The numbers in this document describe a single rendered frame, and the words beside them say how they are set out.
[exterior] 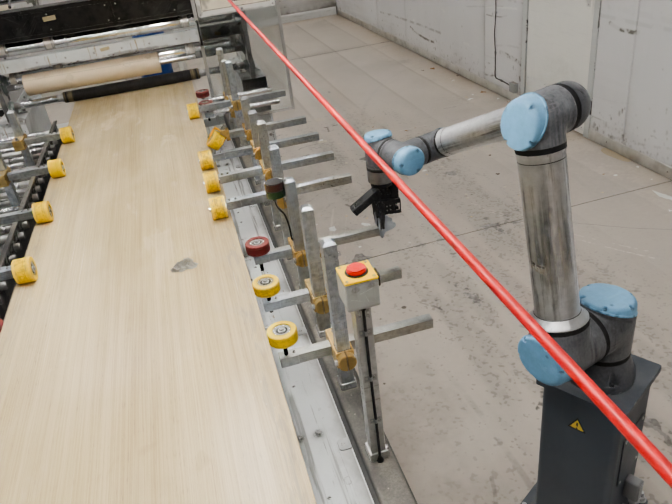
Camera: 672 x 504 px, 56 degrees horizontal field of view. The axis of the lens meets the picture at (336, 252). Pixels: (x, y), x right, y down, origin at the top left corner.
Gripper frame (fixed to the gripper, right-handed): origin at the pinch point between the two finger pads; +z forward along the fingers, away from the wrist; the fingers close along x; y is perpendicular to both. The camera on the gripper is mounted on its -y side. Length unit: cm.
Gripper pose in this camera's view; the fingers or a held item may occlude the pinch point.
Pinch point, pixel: (379, 234)
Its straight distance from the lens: 219.8
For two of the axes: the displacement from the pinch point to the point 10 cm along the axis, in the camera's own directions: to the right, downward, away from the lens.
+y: 9.6, -2.3, 1.7
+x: -2.6, -4.6, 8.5
